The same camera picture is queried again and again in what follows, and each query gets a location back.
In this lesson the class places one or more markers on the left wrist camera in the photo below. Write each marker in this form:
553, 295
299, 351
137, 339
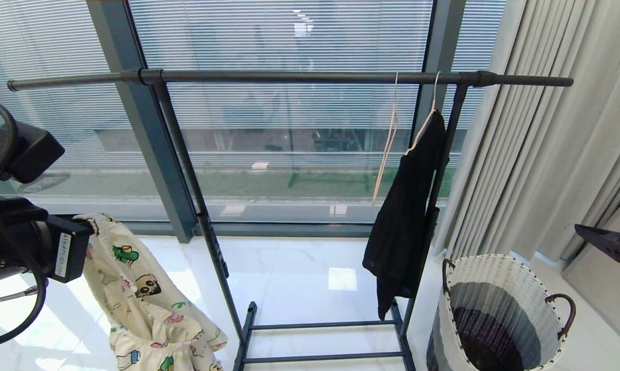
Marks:
26, 149

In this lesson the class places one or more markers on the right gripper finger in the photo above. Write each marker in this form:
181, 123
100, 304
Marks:
611, 245

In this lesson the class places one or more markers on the pink clothes hanger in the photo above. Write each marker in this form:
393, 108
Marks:
435, 98
385, 159

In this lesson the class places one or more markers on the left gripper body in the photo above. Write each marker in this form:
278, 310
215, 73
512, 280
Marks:
31, 247

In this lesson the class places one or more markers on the black clothes rack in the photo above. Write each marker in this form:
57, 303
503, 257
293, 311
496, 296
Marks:
289, 77

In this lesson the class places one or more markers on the black garment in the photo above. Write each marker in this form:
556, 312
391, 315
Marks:
402, 232

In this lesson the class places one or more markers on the beige curtain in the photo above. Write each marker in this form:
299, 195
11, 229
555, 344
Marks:
547, 129

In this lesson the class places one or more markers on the window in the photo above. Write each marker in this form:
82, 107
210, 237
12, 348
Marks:
289, 154

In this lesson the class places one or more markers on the cream printed garment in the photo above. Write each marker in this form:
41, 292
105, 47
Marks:
150, 309

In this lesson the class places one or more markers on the white laundry basket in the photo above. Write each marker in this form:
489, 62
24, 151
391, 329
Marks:
495, 278

